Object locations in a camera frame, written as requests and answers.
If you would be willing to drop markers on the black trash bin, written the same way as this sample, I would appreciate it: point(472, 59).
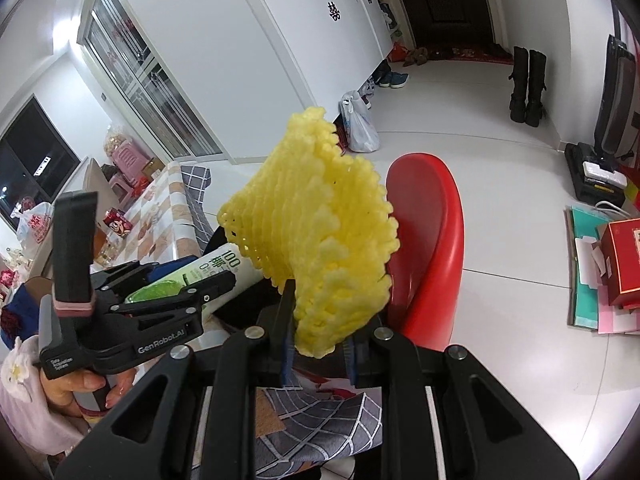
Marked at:
point(235, 317)

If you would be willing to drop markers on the pink plastic stool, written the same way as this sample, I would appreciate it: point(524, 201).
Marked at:
point(129, 162)

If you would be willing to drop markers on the white shoe cabinet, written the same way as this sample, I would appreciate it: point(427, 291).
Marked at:
point(310, 50)

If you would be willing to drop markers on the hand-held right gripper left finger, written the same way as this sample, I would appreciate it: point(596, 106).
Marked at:
point(286, 365)

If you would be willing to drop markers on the blue sneaker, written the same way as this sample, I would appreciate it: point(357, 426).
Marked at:
point(384, 80)
point(399, 80)

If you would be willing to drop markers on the white green drink carton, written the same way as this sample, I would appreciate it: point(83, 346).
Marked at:
point(225, 265)

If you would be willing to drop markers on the red door mat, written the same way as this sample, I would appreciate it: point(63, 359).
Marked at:
point(470, 53)

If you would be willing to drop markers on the dark entrance door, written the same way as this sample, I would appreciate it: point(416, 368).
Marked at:
point(440, 0)

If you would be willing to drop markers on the person's left forearm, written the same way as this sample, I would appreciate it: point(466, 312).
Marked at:
point(22, 400)

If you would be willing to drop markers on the pink paper sheet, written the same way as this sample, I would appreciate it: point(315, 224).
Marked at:
point(620, 321)

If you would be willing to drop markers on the dark window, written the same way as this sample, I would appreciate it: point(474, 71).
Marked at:
point(35, 155)

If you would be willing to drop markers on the red cardboard box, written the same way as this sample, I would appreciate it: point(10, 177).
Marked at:
point(625, 260)

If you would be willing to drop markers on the white box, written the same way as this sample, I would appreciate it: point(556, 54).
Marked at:
point(605, 172)

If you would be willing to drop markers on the blue cloth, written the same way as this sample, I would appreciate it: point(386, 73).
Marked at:
point(20, 302)

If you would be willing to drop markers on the sliding glass door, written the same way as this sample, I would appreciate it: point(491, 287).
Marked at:
point(150, 75)

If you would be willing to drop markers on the upright vacuum cleaner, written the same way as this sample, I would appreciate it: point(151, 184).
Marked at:
point(612, 110)

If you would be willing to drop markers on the yellow foam fruit net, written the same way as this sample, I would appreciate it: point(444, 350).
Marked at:
point(320, 220)

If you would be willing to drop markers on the brown fluffy shoe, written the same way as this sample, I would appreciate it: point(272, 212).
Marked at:
point(415, 56)

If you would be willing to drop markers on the person's left hand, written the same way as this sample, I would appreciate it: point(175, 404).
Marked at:
point(75, 390)

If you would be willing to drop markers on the red gift bag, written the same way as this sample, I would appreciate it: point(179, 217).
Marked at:
point(397, 52)

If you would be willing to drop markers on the clear snack bag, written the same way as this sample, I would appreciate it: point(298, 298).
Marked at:
point(115, 141)

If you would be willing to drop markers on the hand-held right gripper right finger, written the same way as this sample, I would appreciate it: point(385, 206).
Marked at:
point(352, 367)

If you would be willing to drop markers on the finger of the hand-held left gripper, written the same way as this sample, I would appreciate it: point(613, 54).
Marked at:
point(120, 272)
point(200, 290)

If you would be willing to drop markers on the black boot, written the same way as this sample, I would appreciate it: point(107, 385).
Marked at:
point(519, 85)
point(536, 90)

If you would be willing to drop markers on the red cartoon face can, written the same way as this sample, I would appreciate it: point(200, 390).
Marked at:
point(117, 222)

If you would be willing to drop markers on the red plastic stool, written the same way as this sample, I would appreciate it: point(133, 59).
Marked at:
point(430, 240)

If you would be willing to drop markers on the teal cardboard sheet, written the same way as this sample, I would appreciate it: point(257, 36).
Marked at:
point(580, 285)

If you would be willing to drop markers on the white red printed plastic bag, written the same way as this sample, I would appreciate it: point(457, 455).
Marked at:
point(32, 225)

